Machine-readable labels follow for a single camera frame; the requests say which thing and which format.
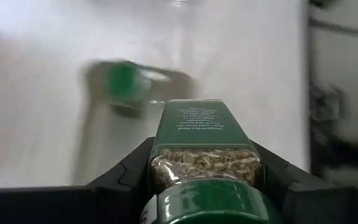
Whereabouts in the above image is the green lid oregano spice jar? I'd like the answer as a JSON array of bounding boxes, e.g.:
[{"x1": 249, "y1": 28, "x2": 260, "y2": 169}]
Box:
[{"x1": 140, "y1": 98, "x2": 284, "y2": 224}]

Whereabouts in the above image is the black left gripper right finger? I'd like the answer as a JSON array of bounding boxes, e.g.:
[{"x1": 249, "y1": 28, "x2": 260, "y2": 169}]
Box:
[{"x1": 252, "y1": 141, "x2": 358, "y2": 224}]

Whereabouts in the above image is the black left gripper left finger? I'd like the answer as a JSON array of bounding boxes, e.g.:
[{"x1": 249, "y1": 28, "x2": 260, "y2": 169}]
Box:
[{"x1": 0, "y1": 136, "x2": 155, "y2": 224}]

